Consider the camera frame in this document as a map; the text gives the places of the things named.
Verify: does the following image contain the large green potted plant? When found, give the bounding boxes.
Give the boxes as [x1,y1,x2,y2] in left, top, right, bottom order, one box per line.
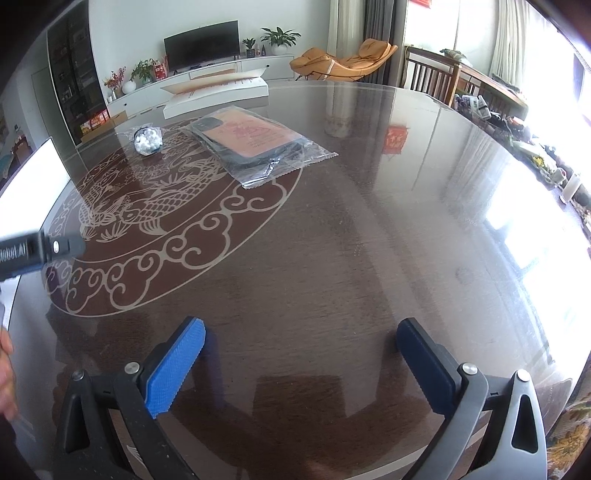
[261,27,302,56]

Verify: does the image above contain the clutter of small bottles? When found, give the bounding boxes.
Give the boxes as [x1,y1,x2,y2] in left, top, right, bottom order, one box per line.
[455,92,591,208]

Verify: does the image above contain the open white flat box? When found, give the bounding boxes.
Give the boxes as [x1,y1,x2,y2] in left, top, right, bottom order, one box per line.
[159,67,269,120]

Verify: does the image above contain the sheer white curtain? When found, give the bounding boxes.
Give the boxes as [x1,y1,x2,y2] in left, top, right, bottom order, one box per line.
[489,0,532,84]

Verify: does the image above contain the white cup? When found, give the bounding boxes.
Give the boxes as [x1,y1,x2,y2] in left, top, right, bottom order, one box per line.
[558,173,583,204]

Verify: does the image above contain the phone case in clear bag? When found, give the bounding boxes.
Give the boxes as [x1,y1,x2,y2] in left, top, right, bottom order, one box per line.
[178,105,339,189]

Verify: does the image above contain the yellow boxes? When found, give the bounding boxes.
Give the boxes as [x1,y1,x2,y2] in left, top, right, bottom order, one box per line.
[81,111,109,134]

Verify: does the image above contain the wooden bench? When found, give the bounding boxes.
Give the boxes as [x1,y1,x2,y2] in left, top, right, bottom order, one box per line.
[455,62,529,121]

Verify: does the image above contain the white panel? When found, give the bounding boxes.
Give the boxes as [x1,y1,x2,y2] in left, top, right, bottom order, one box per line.
[0,137,72,241]

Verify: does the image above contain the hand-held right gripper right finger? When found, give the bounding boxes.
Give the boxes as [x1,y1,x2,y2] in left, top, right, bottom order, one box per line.
[396,316,550,480]

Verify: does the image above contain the red flowers in white vase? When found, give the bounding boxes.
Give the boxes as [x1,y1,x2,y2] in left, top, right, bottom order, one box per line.
[104,68,137,93]

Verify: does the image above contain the clear bag of white balls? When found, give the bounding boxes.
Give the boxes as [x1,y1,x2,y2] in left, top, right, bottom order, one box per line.
[133,124,163,158]

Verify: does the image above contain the white tv cabinet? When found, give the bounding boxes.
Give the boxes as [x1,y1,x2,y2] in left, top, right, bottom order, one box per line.
[108,54,296,118]

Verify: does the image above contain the person's left hand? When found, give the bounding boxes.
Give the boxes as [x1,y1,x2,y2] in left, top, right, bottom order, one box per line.
[0,329,19,420]

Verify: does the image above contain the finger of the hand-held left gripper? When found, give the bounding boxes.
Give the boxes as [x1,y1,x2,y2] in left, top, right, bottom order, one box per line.
[44,233,87,265]

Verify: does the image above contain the dark glass display cabinet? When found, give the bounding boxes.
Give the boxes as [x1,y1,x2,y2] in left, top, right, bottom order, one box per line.
[46,0,112,146]

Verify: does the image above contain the wooden slatted chair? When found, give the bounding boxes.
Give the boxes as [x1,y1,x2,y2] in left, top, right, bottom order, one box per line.
[404,45,462,104]

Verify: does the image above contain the leafy green potted plant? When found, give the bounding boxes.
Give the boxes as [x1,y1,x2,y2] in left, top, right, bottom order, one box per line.
[130,58,158,86]

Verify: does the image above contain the grey and white curtains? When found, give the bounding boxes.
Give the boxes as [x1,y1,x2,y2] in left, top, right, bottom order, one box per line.
[330,0,407,86]

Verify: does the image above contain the orange lounge chair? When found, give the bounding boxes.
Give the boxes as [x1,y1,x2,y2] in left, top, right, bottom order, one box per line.
[290,39,399,84]

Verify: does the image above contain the black television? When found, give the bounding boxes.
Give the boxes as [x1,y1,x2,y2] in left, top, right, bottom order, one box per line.
[164,21,241,70]

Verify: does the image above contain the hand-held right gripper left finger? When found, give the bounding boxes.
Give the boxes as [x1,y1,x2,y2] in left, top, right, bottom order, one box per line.
[55,316,208,480]

